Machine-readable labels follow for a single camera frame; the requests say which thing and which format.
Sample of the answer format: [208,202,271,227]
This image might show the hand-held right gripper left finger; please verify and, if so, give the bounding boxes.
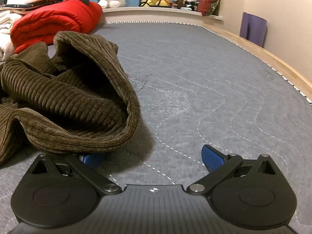
[30,152,122,196]

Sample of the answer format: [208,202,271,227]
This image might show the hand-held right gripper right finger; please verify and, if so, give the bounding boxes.
[186,144,277,195]

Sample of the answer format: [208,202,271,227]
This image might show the olive corduroy pants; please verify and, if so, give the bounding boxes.
[0,31,140,165]

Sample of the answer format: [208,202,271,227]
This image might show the grey quilted mattress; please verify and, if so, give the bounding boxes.
[0,21,312,227]

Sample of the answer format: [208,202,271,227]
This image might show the purple box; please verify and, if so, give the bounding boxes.
[239,12,268,48]

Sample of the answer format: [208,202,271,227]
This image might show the red quilted blanket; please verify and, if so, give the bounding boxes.
[10,0,103,54]

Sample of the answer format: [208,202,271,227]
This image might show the white fleece blanket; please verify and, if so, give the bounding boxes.
[0,11,22,61]

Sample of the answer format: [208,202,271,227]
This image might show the cream curved ledge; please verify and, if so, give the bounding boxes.
[101,6,223,26]

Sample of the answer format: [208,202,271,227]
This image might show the dark patterned cloth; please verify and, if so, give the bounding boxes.
[0,0,81,12]

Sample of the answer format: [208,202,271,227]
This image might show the wooden bed frame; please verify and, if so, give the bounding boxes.
[203,26,312,98]

